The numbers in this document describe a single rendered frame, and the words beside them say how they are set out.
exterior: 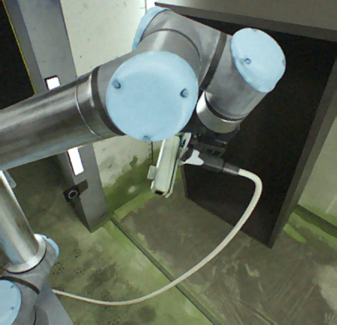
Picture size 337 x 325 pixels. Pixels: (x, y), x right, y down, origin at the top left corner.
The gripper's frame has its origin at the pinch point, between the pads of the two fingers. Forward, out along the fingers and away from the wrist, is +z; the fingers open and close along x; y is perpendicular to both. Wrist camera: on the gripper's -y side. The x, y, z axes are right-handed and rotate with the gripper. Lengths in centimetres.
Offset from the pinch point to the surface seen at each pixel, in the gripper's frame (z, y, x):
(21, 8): 23, -72, 56
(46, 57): 42, -63, 51
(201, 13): -10.5, -3.9, 41.5
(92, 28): 39, -49, 74
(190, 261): 130, 46, -11
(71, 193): 113, -44, 10
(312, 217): 115, 134, 39
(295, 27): -23.3, 17.5, 30.0
